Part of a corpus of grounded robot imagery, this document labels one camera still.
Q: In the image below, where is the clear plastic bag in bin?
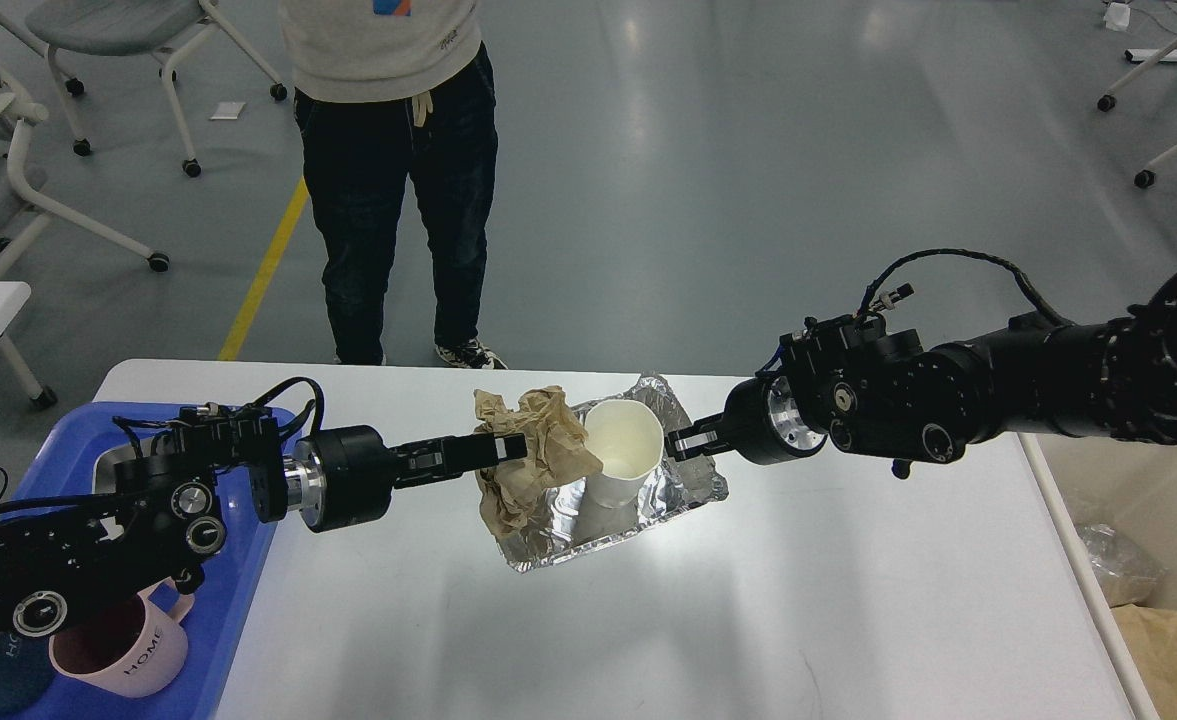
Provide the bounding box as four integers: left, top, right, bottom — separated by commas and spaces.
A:
1073, 524, 1168, 607

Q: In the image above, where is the person in dark jeans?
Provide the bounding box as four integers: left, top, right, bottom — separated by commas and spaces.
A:
280, 1, 504, 369

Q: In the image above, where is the brown paper in bin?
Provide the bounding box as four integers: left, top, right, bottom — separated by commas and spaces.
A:
1112, 605, 1177, 719

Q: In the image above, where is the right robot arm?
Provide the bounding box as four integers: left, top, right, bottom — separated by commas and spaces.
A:
665, 259, 1177, 479

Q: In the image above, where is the stainless steel rectangular tray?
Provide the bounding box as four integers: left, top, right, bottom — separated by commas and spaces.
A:
91, 429, 192, 502

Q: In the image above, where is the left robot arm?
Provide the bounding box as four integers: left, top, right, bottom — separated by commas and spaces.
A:
0, 376, 528, 638

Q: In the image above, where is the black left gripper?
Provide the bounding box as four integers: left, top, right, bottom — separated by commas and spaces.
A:
282, 427, 528, 533

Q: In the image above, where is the beige plastic bin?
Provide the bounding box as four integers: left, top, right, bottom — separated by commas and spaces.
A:
1019, 434, 1177, 719

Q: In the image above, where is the white paper cup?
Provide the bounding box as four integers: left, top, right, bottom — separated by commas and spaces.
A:
573, 398, 664, 544

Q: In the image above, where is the brown paper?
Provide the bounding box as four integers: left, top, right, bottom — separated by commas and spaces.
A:
473, 386, 603, 541
1112, 605, 1177, 719

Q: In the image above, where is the blue plastic tray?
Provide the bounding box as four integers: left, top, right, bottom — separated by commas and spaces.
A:
13, 402, 274, 719

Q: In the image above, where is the aluminium foil tray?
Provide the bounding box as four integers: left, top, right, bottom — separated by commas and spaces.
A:
496, 400, 729, 571

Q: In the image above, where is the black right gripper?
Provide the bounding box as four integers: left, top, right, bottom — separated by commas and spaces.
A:
666, 375, 827, 466

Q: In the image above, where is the dark blue home mug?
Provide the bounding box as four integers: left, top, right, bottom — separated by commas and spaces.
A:
0, 632, 56, 716

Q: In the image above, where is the pink home mug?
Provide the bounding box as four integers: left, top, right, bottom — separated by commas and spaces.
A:
48, 585, 195, 698

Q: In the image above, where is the grey chair with castors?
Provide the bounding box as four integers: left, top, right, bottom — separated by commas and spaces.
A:
0, 1, 288, 178

